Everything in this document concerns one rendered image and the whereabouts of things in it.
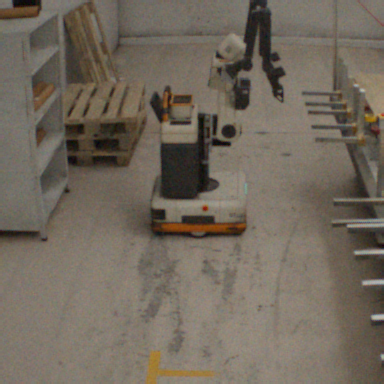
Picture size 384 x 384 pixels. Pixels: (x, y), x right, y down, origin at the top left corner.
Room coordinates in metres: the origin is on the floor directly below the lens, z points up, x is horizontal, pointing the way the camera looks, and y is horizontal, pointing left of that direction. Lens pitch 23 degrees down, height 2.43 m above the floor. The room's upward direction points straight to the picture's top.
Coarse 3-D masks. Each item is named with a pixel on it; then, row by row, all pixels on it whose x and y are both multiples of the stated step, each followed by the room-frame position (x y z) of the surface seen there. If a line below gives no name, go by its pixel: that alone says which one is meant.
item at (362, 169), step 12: (336, 108) 5.41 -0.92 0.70; (336, 120) 5.27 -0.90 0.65; (348, 132) 4.85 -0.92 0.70; (348, 144) 4.65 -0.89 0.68; (360, 156) 4.38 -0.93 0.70; (360, 168) 4.18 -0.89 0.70; (360, 180) 4.09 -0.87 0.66; (372, 180) 3.99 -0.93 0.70; (372, 192) 3.81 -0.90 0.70; (372, 216) 3.61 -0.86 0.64
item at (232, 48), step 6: (228, 36) 4.93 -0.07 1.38; (234, 36) 4.90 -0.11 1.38; (222, 42) 4.93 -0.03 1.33; (228, 42) 4.80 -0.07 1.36; (234, 42) 4.80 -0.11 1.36; (240, 42) 4.87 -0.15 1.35; (222, 48) 4.81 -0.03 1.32; (228, 48) 4.80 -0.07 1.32; (234, 48) 4.80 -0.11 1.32; (240, 48) 4.80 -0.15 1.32; (222, 54) 4.80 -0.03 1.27; (228, 54) 4.80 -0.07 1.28; (234, 54) 4.80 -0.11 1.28; (240, 54) 4.80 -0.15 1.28; (228, 60) 4.80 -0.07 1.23; (234, 60) 4.80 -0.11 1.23
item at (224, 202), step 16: (160, 176) 5.07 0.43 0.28; (224, 176) 5.05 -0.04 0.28; (240, 176) 5.06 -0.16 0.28; (160, 192) 4.77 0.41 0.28; (208, 192) 4.77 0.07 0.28; (224, 192) 4.77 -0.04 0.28; (240, 192) 4.77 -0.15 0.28; (160, 208) 4.61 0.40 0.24; (176, 208) 4.60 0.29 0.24; (192, 208) 4.60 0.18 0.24; (208, 208) 4.59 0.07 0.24; (224, 208) 4.59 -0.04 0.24; (240, 208) 4.59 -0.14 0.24; (160, 224) 4.61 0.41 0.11; (176, 224) 4.60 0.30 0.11; (192, 224) 4.60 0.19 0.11; (208, 224) 4.60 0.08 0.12; (224, 224) 4.60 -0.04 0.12; (240, 224) 4.59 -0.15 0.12
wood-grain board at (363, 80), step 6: (354, 78) 5.61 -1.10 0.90; (360, 78) 5.61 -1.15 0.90; (366, 78) 5.61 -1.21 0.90; (372, 78) 5.62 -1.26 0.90; (378, 78) 5.63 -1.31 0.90; (360, 84) 5.42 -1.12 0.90; (366, 84) 5.43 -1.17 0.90; (372, 84) 5.44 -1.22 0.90; (378, 84) 5.44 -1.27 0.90; (366, 90) 5.26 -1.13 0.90; (372, 90) 5.26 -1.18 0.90; (378, 90) 5.27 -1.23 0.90; (366, 96) 5.10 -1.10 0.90; (372, 96) 5.10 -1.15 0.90; (378, 96) 5.10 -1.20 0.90; (366, 102) 5.01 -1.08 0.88; (372, 102) 4.95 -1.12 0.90; (378, 102) 4.95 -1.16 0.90; (372, 108) 4.80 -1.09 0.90; (378, 108) 4.80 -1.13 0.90
